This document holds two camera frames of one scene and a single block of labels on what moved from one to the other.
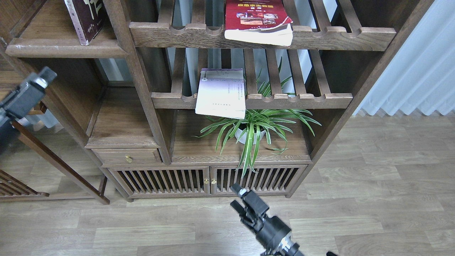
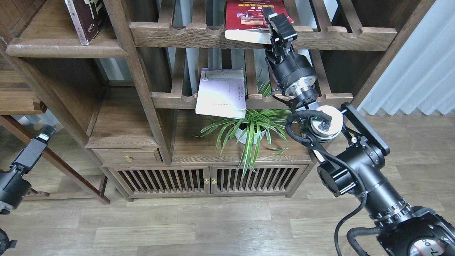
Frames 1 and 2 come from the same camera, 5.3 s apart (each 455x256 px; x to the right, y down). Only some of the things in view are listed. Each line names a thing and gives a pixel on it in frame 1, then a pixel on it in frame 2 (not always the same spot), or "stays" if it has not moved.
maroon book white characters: (87, 17) stays
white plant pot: (239, 132) stays
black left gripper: (20, 102) to (13, 186)
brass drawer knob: (128, 159) stays
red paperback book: (265, 21) stays
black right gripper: (272, 235) to (294, 75)
